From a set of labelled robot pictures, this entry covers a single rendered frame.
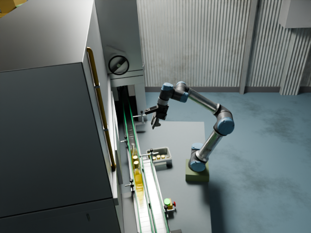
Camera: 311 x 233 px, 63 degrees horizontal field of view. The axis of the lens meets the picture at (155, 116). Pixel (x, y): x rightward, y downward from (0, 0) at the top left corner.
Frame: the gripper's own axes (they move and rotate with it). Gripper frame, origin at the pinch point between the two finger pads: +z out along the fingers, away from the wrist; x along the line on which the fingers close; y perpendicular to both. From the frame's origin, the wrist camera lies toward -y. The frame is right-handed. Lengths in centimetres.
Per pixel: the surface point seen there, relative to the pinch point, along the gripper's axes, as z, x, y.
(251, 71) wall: 10, 255, 242
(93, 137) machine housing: -31, -66, -46
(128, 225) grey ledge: 53, -48, -10
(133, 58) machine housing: -17, 96, -8
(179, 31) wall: -20, 293, 95
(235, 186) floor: 92, 38, 139
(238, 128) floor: 74, 148, 190
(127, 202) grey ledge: 52, -28, -9
